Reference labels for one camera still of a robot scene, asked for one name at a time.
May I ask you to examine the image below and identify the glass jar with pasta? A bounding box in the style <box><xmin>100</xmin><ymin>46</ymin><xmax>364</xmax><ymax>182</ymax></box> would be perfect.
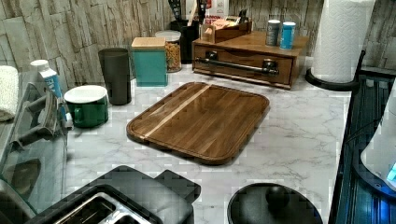
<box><xmin>155</xmin><ymin>30</ymin><xmax>181</xmax><ymax>73</ymax></box>

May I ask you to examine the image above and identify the teal canister with wooden lid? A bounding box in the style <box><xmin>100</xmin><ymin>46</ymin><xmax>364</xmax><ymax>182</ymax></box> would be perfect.
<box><xmin>132</xmin><ymin>37</ymin><xmax>168</xmax><ymax>87</ymax></box>

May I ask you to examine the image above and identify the red and white box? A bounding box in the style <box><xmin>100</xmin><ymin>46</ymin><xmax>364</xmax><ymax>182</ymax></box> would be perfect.
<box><xmin>204</xmin><ymin>0</ymin><xmax>229</xmax><ymax>24</ymax></box>

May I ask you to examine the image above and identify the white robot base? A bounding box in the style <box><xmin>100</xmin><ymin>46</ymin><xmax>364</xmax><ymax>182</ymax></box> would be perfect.
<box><xmin>353</xmin><ymin>77</ymin><xmax>395</xmax><ymax>200</ymax></box>

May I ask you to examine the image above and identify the white paper towel roll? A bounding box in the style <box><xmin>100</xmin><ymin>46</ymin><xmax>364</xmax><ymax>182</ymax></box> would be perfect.
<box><xmin>311</xmin><ymin>0</ymin><xmax>375</xmax><ymax>84</ymax></box>

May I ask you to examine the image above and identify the grey spice shaker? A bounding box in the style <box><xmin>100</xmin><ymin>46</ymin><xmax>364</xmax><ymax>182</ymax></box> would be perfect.
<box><xmin>266</xmin><ymin>20</ymin><xmax>280</xmax><ymax>46</ymax></box>

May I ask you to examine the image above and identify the black toaster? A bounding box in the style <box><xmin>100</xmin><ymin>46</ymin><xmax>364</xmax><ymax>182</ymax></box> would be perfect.
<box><xmin>25</xmin><ymin>165</ymin><xmax>201</xmax><ymax>224</ymax></box>

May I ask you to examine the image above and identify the wooden organizer tray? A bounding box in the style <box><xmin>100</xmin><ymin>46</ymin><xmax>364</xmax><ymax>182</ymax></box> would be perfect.
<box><xmin>200</xmin><ymin>20</ymin><xmax>252</xmax><ymax>44</ymax></box>

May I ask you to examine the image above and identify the white and blue bottle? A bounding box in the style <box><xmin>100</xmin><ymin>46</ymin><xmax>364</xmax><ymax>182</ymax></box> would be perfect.
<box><xmin>30</xmin><ymin>60</ymin><xmax>74</xmax><ymax>130</ymax></box>

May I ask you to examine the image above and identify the blue spice shaker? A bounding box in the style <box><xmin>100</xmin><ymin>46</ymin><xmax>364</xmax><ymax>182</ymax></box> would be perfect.
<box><xmin>279</xmin><ymin>21</ymin><xmax>296</xmax><ymax>49</ymax></box>

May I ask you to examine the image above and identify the dark grey tumbler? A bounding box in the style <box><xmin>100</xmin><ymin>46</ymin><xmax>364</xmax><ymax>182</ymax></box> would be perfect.
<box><xmin>98</xmin><ymin>48</ymin><xmax>132</xmax><ymax>105</ymax></box>

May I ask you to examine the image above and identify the black paper towel holder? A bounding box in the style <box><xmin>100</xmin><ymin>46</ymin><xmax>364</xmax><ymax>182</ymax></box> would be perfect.
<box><xmin>304</xmin><ymin>49</ymin><xmax>366</xmax><ymax>91</ymax></box>

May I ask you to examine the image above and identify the wooden cutting board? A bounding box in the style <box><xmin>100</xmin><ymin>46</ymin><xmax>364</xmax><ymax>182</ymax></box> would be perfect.
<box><xmin>126</xmin><ymin>82</ymin><xmax>270</xmax><ymax>164</ymax></box>

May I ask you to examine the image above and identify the green mug with white lid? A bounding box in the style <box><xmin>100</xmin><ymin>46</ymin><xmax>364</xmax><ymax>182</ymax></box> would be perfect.
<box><xmin>64</xmin><ymin>85</ymin><xmax>108</xmax><ymax>128</ymax></box>

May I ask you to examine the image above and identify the black drawer handle bar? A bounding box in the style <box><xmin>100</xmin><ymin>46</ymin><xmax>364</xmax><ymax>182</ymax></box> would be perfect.
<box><xmin>195</xmin><ymin>51</ymin><xmax>279</xmax><ymax>77</ymax></box>

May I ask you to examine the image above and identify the black round pot lid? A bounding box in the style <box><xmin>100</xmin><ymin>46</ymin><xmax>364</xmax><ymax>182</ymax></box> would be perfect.
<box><xmin>227</xmin><ymin>183</ymin><xmax>323</xmax><ymax>224</ymax></box>

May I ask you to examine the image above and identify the black utensil holder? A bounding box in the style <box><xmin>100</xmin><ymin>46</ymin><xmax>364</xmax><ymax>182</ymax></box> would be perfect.
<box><xmin>170</xmin><ymin>20</ymin><xmax>199</xmax><ymax>64</ymax></box>

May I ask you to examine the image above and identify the wooden drawer box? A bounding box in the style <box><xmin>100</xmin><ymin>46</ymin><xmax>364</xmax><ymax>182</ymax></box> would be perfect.
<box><xmin>192</xmin><ymin>31</ymin><xmax>309</xmax><ymax>90</ymax></box>

